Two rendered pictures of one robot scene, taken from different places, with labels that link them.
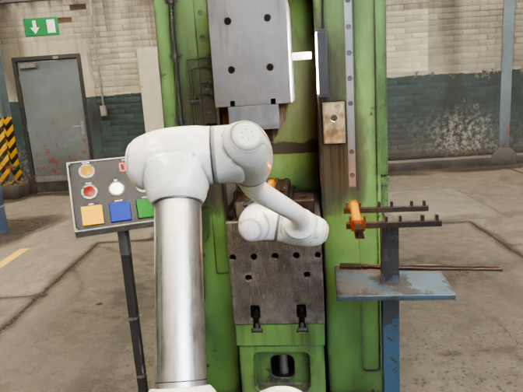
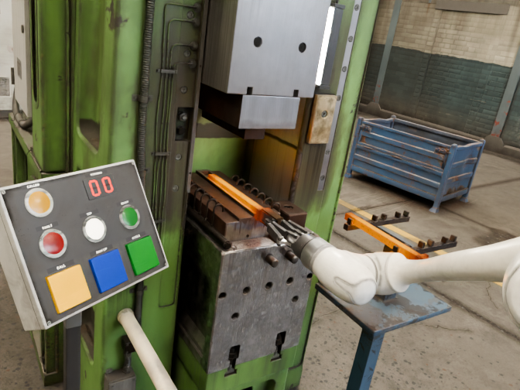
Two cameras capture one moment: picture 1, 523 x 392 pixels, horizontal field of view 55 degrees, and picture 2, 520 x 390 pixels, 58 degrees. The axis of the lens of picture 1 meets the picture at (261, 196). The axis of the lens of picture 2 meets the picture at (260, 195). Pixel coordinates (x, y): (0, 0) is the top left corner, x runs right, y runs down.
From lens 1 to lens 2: 1.35 m
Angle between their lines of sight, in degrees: 41
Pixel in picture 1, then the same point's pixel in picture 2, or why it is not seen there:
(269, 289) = (254, 324)
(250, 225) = (367, 288)
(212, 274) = (152, 310)
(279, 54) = (316, 32)
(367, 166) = (336, 167)
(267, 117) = (285, 114)
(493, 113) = not seen: hidden behind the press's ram
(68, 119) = not seen: outside the picture
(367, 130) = (344, 128)
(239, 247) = (232, 282)
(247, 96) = (268, 83)
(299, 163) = (225, 150)
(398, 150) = not seen: hidden behind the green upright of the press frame
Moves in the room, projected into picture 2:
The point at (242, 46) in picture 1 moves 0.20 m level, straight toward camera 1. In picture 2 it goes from (278, 10) to (335, 17)
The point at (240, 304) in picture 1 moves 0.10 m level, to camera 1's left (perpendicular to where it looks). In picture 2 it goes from (219, 349) to (192, 360)
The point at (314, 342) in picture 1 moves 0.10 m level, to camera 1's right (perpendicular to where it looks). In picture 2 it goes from (284, 367) to (303, 357)
